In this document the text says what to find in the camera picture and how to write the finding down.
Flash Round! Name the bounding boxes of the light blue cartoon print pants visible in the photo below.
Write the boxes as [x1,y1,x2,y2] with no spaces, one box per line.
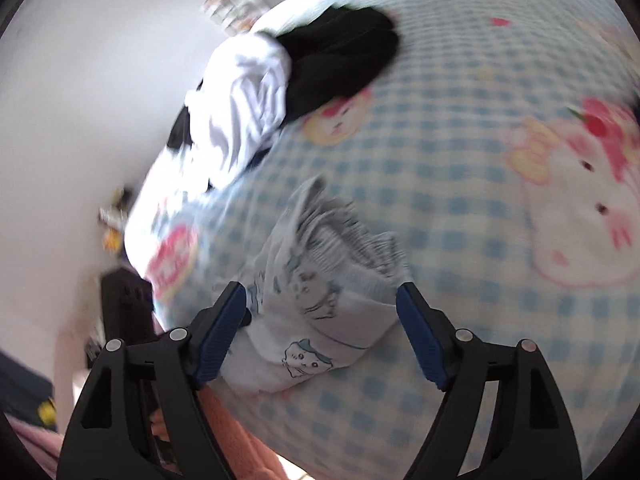
[221,177,411,396]

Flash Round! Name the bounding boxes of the pink fleece sleeve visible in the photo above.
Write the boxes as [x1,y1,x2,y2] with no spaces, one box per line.
[8,383,302,480]

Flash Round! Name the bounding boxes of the white garment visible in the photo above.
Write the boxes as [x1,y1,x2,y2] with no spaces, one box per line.
[184,32,291,190]

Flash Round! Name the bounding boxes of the blue checkered cartoon bedsheet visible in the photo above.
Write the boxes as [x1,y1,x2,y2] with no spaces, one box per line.
[125,0,639,474]

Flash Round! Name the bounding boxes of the black garment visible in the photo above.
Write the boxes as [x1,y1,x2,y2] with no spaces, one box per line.
[166,5,402,151]

